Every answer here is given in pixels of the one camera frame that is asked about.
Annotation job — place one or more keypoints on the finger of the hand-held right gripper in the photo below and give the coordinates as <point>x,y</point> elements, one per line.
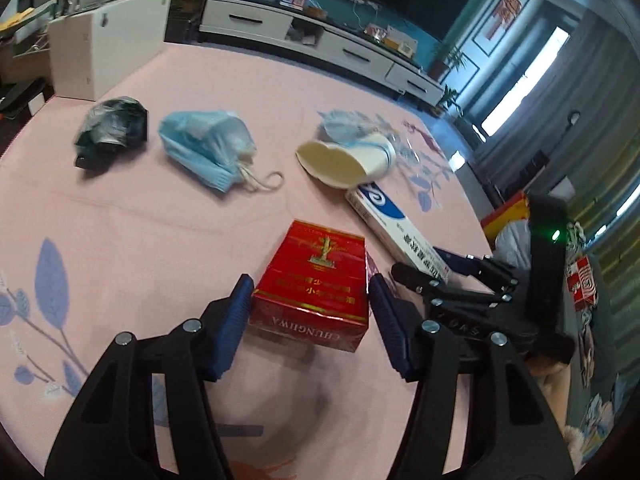
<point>452,260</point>
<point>412,275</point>

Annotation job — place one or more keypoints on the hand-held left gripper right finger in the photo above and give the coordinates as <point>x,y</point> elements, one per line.
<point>392,330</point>

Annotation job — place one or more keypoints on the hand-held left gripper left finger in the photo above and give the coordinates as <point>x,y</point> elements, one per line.
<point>232,325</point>

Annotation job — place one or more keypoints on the white toothpaste box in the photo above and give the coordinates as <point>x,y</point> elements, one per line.
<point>390,220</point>

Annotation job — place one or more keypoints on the red cigarette box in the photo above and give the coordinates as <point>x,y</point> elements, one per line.
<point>310,280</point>

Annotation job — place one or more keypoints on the person's right forearm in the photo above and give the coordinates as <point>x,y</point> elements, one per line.
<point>550,400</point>

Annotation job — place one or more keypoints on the red patterned packet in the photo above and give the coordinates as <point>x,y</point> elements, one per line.
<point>582,282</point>

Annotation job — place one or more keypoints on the white filled sack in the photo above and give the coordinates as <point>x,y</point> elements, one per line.
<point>512,242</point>

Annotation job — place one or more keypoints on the yellow red shopping bag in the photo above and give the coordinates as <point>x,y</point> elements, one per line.
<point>502,215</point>

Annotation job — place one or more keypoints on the pink floral tablecloth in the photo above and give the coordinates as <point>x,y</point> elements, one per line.
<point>150,240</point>

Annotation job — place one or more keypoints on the grey curtain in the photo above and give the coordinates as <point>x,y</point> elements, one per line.
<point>590,150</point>

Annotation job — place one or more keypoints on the striped paper cup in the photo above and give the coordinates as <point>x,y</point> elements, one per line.
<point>340,162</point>

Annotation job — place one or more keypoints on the blue floral cloth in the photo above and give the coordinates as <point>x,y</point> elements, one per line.
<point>597,420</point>

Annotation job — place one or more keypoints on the small potted plant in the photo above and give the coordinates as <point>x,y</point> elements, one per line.
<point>450,100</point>

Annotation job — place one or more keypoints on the clear blue plastic wrapper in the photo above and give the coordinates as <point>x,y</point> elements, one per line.
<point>345,125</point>

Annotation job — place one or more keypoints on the blue face mask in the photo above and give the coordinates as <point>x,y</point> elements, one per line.
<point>200,145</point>

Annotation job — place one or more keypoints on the tall potted plant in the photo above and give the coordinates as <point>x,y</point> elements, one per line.
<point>447,62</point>

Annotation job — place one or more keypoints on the white desk calendar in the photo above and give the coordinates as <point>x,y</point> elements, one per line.
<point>400,42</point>

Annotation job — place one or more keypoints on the black plastic bag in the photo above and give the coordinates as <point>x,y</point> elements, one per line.
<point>112,125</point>

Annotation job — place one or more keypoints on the white television cabinet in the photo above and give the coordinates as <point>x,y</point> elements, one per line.
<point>250,22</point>

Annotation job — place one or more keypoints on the white wooden box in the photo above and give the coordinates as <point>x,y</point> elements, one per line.
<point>105,45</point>

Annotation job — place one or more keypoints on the bushy plant on stand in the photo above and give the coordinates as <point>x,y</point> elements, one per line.
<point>182,5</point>

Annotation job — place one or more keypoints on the cardboard box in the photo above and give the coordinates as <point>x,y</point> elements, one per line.
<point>22,62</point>

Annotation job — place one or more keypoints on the yellow paper envelope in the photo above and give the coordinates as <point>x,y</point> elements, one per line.
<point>15,19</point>

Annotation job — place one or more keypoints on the framed red wall picture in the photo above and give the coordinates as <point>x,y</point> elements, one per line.
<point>507,10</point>

